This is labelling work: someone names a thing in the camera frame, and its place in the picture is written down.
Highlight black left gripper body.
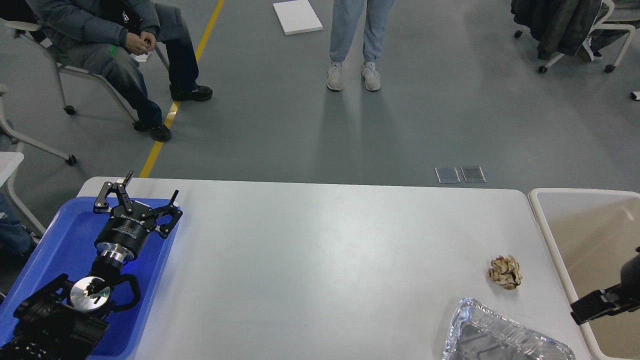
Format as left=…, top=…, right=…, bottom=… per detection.
left=94, top=199, right=170, bottom=262

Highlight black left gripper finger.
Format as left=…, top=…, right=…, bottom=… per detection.
left=150, top=189, right=183, bottom=239
left=93, top=170, right=136, bottom=216

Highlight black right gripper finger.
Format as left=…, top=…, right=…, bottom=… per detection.
left=570, top=290, right=618, bottom=326

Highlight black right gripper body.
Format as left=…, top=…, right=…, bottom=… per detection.
left=607, top=248, right=640, bottom=306

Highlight aluminium foil tray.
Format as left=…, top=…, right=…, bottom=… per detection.
left=441, top=297, right=576, bottom=360

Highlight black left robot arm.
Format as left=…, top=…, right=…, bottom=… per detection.
left=1, top=173, right=183, bottom=360

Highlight blue plastic tray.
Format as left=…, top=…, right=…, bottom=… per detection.
left=0, top=196, right=176, bottom=360

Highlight white chair at left edge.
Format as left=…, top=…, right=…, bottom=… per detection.
left=0, top=83, right=78, bottom=166

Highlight beige plastic bin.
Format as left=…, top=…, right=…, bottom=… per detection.
left=528, top=187, right=640, bottom=360

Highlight person in jeans left edge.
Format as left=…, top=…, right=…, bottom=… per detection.
left=0, top=193, right=41, bottom=261

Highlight crumpled brown paper ball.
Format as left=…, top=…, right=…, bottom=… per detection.
left=487, top=255, right=522, bottom=290

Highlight white table at left edge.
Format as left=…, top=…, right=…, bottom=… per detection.
left=0, top=151, right=47, bottom=236

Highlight seated person grey jacket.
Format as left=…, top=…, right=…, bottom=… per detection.
left=27, top=0, right=213, bottom=142

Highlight right floor metal plate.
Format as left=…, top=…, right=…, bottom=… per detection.
left=461, top=165, right=487, bottom=183

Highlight floor metal plate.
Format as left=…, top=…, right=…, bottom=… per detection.
left=434, top=166, right=461, bottom=184
left=461, top=165, right=487, bottom=183

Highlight white chair under person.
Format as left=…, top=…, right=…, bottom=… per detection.
left=4, top=20, right=143, bottom=132

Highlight left floor metal plate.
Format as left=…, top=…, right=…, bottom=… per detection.
left=434, top=166, right=461, bottom=184

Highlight white flat board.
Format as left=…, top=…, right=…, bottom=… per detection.
left=272, top=0, right=323, bottom=35

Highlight dark coat on chair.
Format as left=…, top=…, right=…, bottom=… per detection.
left=510, top=0, right=602, bottom=60

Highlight standing person grey trousers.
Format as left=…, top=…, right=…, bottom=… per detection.
left=326, top=0, right=396, bottom=93

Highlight white chair with dark coat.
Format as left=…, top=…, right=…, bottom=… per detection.
left=538, top=0, right=639, bottom=73

